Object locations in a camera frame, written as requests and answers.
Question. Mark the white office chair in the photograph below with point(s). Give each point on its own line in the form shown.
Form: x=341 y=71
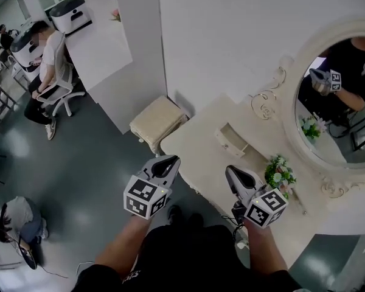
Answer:
x=62 y=81

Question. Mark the white dark-topped robot machine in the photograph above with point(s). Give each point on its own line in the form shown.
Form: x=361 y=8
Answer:
x=27 y=50
x=70 y=14

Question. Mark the white desk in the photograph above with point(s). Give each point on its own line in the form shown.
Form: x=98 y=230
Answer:
x=94 y=62

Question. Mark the white dressing table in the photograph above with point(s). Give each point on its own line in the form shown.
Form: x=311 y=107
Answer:
x=197 y=144

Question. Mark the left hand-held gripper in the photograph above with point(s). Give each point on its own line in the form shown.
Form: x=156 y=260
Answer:
x=143 y=195

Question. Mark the person's left forearm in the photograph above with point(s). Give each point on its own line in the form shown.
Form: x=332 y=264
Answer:
x=121 y=245

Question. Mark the oval cream-framed mirror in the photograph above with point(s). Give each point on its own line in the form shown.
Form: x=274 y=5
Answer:
x=292 y=102

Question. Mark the person's black shirt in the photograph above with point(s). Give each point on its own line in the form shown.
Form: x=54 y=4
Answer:
x=185 y=260

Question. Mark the cream upholstered stool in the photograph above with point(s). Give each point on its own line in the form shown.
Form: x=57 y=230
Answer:
x=158 y=120

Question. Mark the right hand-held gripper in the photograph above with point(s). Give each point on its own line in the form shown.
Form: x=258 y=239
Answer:
x=266 y=207

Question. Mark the person's black shoe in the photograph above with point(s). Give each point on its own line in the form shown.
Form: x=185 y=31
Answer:
x=196 y=220
x=174 y=213

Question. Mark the potted white flowers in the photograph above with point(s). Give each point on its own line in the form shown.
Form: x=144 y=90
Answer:
x=278 y=175

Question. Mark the pink flower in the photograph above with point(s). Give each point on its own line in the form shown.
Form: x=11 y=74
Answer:
x=115 y=15

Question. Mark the black round device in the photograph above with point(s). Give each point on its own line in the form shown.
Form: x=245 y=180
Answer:
x=29 y=254

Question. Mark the person's right forearm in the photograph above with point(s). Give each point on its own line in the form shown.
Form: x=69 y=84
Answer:
x=264 y=251

